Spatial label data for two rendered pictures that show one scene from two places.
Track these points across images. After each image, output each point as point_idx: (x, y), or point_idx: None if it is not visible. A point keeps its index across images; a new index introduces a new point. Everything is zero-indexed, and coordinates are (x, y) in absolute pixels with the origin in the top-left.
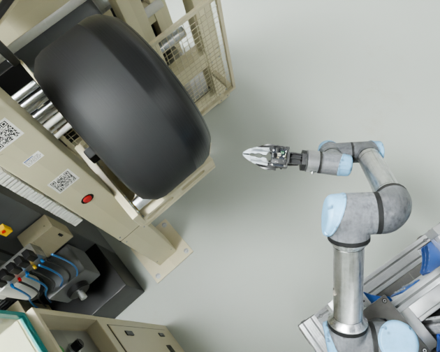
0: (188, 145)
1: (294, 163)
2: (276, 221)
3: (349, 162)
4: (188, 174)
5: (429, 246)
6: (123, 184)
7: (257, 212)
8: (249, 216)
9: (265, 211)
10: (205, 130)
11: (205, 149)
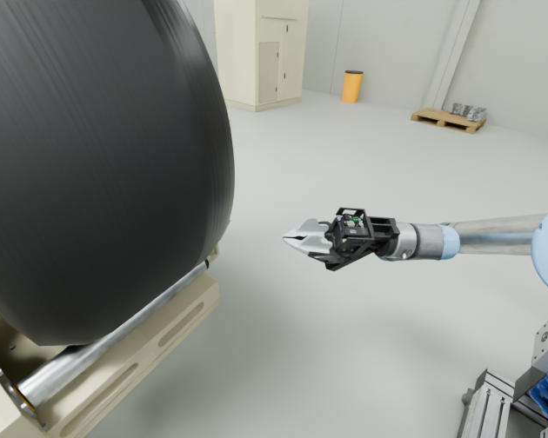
0: (197, 119)
1: (378, 235)
2: (290, 418)
3: (453, 230)
4: (188, 246)
5: None
6: (19, 361)
7: (263, 410)
8: (253, 420)
9: (273, 405)
10: (230, 130)
11: (230, 177)
